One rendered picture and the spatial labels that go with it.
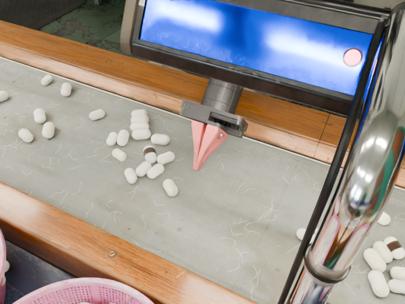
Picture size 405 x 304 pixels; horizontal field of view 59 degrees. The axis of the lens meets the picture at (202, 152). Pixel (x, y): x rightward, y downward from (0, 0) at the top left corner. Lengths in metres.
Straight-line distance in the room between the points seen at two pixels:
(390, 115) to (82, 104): 0.71
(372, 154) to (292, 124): 0.55
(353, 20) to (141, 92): 0.57
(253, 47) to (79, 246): 0.38
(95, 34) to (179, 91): 1.97
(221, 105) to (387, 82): 0.38
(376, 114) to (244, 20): 0.16
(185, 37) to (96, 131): 0.45
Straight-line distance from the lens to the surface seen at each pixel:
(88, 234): 0.56
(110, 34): 2.69
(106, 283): 0.52
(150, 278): 0.51
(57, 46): 1.00
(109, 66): 0.88
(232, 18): 0.32
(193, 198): 0.61
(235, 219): 0.58
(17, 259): 0.69
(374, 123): 0.18
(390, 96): 0.20
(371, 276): 0.57
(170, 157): 0.65
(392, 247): 0.60
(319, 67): 0.30
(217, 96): 0.56
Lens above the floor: 1.23
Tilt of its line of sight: 46 degrees down
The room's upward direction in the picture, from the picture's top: straight up
